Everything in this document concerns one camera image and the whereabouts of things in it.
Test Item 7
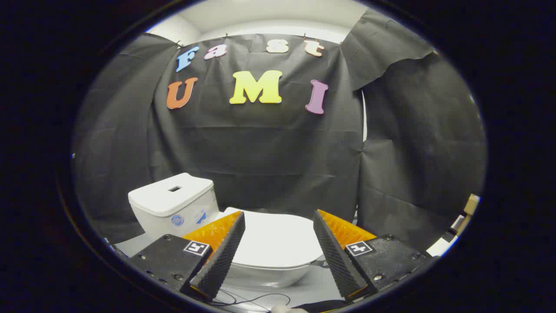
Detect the black backdrop cloth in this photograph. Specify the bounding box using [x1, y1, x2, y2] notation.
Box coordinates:
[73, 9, 487, 257]

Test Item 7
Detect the white toilet lid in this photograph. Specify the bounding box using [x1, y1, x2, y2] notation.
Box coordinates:
[224, 207, 324, 268]

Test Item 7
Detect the thin black cable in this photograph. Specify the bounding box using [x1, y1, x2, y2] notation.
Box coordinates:
[213, 287, 291, 307]

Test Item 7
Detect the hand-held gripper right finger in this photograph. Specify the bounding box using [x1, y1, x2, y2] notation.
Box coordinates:
[313, 209, 435, 303]

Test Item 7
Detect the white toilet bowl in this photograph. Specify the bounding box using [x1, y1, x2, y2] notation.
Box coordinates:
[226, 256, 311, 288]

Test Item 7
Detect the white and black box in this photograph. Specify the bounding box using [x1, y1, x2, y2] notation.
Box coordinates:
[427, 215, 467, 257]

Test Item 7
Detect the beige block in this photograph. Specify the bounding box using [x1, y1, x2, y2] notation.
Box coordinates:
[464, 193, 480, 216]

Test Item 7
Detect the white toilet tank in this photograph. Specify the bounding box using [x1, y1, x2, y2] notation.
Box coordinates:
[128, 173, 220, 240]

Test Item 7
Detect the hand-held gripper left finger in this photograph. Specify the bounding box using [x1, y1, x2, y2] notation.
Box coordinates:
[129, 211, 246, 301]

